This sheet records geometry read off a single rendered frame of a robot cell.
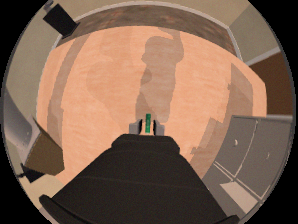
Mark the small beige chest of drawers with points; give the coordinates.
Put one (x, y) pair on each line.
(259, 199)

